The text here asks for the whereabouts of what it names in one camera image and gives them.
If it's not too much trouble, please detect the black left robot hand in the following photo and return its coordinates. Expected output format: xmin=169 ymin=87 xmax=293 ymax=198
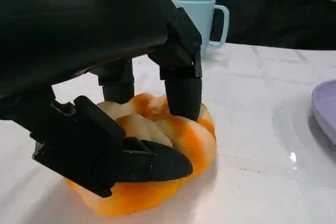
xmin=0 ymin=0 xmax=203 ymax=198

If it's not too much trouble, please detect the orange and white bread roll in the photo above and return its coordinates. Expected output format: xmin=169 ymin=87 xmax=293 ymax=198
xmin=64 ymin=92 xmax=218 ymax=218

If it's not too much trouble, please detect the pale green mug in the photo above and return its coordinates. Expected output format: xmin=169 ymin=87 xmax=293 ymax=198
xmin=170 ymin=0 xmax=230 ymax=58

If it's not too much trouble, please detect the black cloth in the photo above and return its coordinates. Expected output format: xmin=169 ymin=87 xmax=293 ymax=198
xmin=204 ymin=0 xmax=336 ymax=51

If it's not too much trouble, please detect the lilac plate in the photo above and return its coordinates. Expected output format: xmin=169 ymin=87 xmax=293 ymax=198
xmin=311 ymin=79 xmax=336 ymax=151

